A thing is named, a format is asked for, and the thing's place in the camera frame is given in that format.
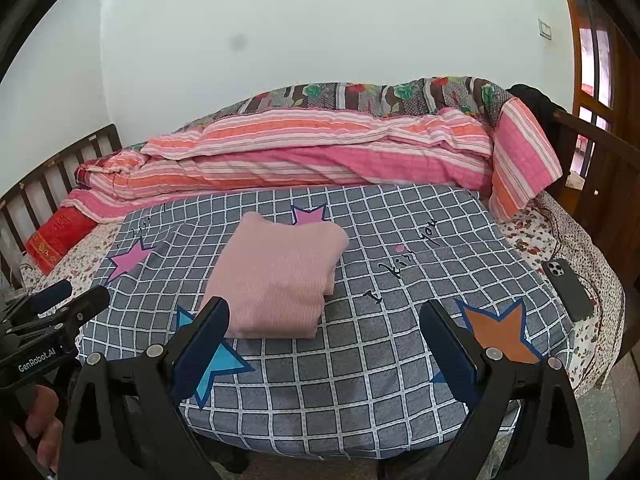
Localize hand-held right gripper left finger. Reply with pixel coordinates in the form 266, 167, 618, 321
59, 296, 231, 480

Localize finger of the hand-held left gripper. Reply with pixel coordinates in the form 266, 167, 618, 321
16, 280, 74, 317
10, 285, 111, 349

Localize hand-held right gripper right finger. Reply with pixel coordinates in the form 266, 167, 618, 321
419, 300, 591, 480

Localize pink knit sweater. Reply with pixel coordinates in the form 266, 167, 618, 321
198, 211, 350, 339

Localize dark clothes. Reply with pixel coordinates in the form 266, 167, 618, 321
507, 84, 571, 171

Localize person's left hand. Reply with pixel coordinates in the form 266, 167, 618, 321
11, 384, 64, 477

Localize red pillow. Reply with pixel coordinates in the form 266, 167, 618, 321
24, 205, 98, 276

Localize grey checked star blanket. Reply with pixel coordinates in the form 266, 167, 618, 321
75, 183, 576, 461

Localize smartphone in dark case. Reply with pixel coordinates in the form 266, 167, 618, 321
541, 258, 596, 323

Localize pink striped quilt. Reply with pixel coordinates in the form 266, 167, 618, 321
60, 97, 563, 223

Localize wooden footboard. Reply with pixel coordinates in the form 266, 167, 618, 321
552, 109, 640, 376

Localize floral patchwork quilt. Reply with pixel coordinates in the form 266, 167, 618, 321
170, 76, 513, 133

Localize wooden door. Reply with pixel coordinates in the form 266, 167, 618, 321
557, 0, 640, 201

